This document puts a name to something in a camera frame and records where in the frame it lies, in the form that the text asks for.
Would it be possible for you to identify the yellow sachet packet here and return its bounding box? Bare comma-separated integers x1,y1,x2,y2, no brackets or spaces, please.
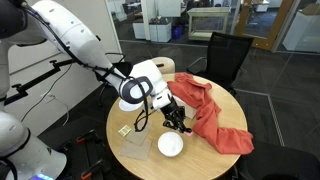
118,125,132,137

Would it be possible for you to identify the pink sachet packet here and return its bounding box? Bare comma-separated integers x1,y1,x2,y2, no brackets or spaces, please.
184,131,193,137

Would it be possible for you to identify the beige cart table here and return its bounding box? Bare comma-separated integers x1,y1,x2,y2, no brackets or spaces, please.
187,7,231,41

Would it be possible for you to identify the orange-red cloth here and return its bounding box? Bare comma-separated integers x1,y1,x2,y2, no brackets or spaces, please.
168,73,254,155

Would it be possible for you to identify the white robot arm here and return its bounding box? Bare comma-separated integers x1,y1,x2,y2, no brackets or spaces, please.
0,0,189,180

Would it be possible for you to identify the white cabinet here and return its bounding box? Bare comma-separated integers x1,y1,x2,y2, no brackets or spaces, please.
132,19,171,43

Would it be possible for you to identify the brown paper napkin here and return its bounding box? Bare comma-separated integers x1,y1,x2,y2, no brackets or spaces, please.
126,123,151,145
120,140,152,160

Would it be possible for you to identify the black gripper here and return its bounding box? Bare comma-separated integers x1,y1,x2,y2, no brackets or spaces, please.
161,98,186,133

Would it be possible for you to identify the black near office chair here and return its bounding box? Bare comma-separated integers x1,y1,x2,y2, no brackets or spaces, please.
238,141,320,180

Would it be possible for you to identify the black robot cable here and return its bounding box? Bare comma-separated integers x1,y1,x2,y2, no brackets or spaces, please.
19,4,154,133

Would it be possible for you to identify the black office chair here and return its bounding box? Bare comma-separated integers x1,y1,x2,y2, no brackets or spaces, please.
186,32,253,96
238,141,320,180

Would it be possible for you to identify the white bowl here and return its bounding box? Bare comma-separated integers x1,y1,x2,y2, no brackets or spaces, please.
158,132,184,157

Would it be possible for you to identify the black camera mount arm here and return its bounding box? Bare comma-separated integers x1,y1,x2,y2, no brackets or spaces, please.
4,59,74,105

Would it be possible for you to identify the beige round stool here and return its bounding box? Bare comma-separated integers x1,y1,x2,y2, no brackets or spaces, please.
151,57,175,74

